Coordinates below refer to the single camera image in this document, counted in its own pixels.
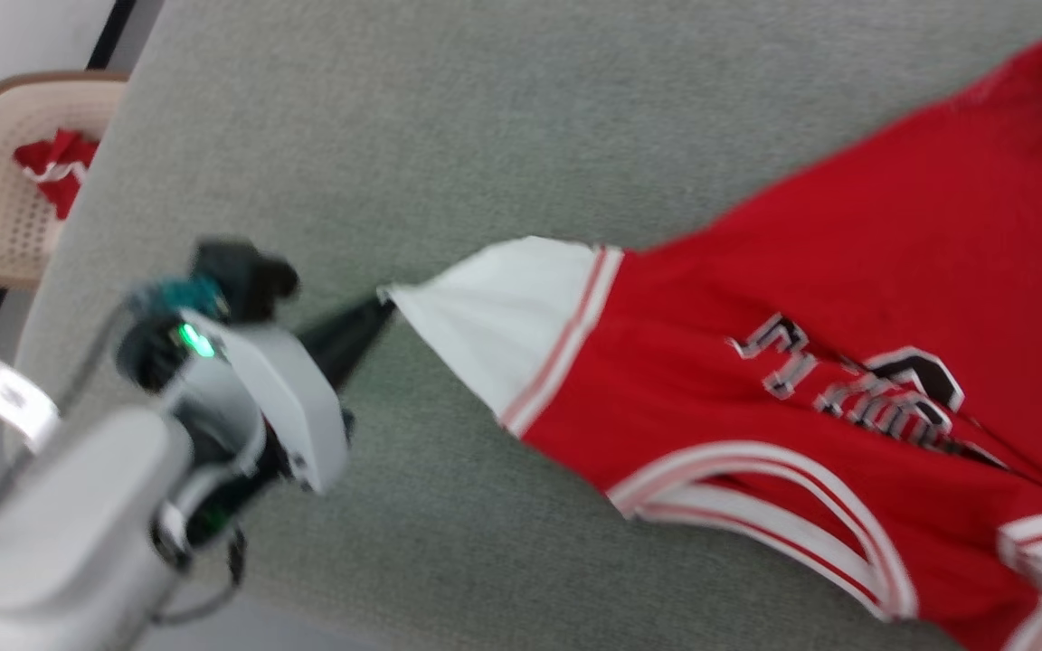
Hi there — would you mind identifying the red white sports jersey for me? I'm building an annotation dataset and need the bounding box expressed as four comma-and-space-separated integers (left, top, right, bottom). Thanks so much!
378, 29, 1042, 651

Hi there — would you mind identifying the white label tag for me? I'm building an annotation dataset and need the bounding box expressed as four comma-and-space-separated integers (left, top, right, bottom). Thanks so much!
0, 359, 62, 454

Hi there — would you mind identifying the red white garment in basket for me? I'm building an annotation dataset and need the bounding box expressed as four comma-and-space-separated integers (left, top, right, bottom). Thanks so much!
13, 127, 102, 222

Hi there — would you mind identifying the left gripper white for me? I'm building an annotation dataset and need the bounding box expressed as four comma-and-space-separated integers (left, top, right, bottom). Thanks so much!
175, 296, 396, 496

